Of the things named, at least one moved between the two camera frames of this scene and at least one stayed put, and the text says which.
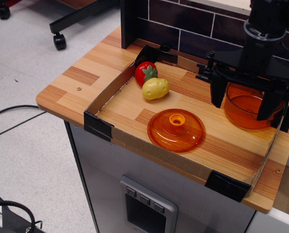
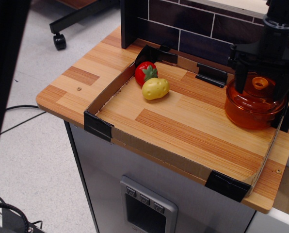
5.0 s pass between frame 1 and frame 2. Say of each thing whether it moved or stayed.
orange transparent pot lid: moved
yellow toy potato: stayed
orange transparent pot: stayed
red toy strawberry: stayed
